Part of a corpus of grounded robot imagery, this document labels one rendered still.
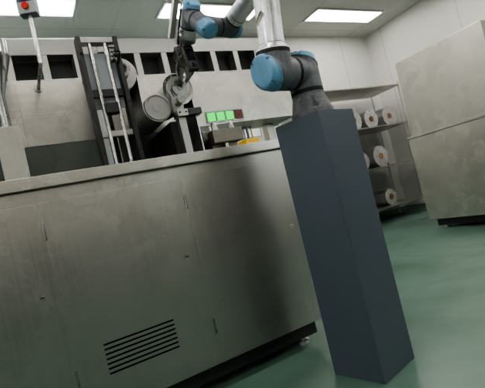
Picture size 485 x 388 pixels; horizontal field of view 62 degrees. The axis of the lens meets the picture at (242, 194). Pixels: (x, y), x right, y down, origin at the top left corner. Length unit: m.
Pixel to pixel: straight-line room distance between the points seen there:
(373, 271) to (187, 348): 0.71
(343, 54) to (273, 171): 5.06
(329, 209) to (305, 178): 0.14
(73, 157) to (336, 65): 5.00
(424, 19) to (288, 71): 5.20
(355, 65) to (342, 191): 5.50
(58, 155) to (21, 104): 0.28
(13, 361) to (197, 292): 0.61
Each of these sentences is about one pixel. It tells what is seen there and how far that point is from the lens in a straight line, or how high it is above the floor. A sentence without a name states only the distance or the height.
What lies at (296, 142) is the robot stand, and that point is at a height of 0.82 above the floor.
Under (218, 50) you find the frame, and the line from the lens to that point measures 2.55.
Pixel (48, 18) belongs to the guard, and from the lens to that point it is 2.29.
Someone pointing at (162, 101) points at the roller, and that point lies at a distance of 1.93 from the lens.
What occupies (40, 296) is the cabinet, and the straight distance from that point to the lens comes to 1.46.
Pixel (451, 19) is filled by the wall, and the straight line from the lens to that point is 6.29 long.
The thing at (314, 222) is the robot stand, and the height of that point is 0.54.
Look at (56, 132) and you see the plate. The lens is 2.13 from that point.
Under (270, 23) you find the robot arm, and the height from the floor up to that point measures 1.21.
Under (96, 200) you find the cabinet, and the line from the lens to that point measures 1.48.
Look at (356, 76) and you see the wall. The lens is 6.72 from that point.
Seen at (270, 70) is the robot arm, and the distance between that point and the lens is 1.36.
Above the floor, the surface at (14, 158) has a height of 1.04.
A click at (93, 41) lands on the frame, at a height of 1.42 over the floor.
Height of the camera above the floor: 0.66
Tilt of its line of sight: 2 degrees up
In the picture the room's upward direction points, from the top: 14 degrees counter-clockwise
